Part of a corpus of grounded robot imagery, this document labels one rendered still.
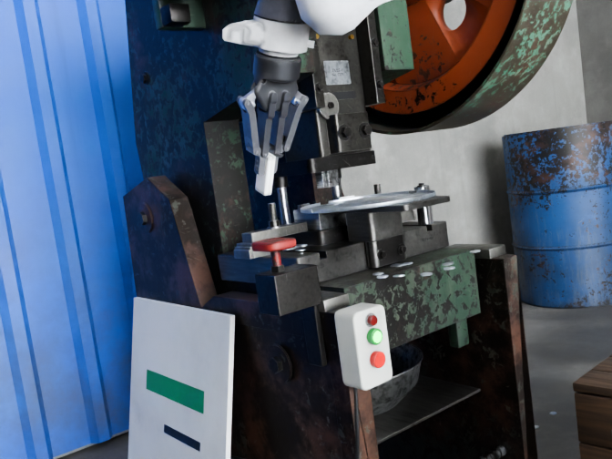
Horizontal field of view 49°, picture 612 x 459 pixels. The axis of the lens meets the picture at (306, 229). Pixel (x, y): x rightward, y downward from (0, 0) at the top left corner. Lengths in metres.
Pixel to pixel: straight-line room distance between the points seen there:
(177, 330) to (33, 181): 0.94
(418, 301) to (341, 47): 0.57
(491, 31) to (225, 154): 0.67
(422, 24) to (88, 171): 1.26
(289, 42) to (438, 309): 0.67
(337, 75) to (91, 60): 1.22
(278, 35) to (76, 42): 1.54
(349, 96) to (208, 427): 0.79
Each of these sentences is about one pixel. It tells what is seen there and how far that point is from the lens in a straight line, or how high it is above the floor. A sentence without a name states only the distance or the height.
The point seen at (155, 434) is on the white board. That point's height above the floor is 0.27.
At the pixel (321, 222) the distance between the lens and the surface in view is 1.45.
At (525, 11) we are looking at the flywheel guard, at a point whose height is 1.13.
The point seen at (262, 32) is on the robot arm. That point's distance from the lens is 1.04.
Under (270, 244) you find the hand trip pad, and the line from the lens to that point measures 1.11.
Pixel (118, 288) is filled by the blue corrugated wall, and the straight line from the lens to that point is 2.48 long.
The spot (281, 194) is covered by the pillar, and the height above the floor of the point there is 0.82.
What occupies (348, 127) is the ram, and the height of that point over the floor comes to 0.94.
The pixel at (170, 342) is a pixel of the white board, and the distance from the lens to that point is 1.67.
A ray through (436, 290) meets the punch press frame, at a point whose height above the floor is 0.58.
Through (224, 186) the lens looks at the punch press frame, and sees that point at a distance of 1.57.
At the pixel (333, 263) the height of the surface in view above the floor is 0.68.
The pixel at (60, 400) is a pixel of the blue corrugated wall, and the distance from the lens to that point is 2.47.
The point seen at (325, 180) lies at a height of 0.84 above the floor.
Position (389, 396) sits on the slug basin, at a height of 0.36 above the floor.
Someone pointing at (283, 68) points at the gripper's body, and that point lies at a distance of 1.05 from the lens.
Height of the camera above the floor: 0.89
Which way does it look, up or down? 6 degrees down
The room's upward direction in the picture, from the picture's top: 8 degrees counter-clockwise
